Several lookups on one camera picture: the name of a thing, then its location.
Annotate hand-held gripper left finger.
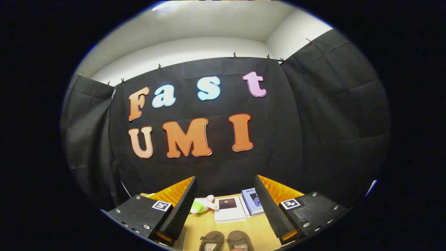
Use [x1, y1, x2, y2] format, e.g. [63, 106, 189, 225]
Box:
[101, 176, 198, 247]

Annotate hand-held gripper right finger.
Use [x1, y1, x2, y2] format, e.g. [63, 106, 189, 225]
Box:
[254, 175, 352, 246]

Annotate brown fuzzy slipper shoe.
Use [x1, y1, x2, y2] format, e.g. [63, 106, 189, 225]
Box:
[200, 231, 224, 251]
[226, 230, 254, 251]

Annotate blue-edged book with white pages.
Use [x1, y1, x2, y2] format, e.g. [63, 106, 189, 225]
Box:
[242, 199, 265, 216]

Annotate pink and green plush toy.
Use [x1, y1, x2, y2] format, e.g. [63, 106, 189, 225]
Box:
[190, 195, 218, 214]

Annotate blue cover book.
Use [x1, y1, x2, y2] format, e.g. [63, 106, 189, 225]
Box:
[241, 188, 265, 214]

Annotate plain white book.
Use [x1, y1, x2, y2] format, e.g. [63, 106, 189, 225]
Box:
[239, 195, 265, 218]

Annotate white book with dark portrait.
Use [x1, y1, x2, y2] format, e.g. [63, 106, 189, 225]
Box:
[214, 196, 247, 223]

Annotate black backdrop cloth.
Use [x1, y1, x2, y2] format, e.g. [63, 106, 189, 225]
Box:
[61, 30, 391, 210]

